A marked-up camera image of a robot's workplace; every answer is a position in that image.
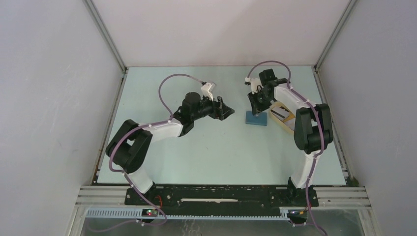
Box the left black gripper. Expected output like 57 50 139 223
191 92 234 121

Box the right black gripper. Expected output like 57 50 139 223
247 88 273 116

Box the blue card holder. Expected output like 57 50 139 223
245 111 268 126

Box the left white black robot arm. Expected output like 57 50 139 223
105 92 235 205

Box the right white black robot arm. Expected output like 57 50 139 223
245 69 333 206

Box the black striped card in tray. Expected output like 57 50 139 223
271 107 290 120

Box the beige oval tray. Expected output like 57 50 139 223
268 102 296 135

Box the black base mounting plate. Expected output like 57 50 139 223
124 184 319 216

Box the right controller board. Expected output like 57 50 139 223
288 209 309 217

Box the controller board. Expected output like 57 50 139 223
288 209 309 217
142 209 159 217

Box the left controller board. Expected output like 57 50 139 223
142 209 159 217

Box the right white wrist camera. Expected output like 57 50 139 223
245 77 263 94

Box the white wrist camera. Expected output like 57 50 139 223
201 81 216 101
245 77 263 94

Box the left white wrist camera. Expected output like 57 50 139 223
201 81 216 101

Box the white cable duct strip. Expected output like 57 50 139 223
85 207 289 220

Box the aluminium frame rail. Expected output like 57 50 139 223
76 185 371 209

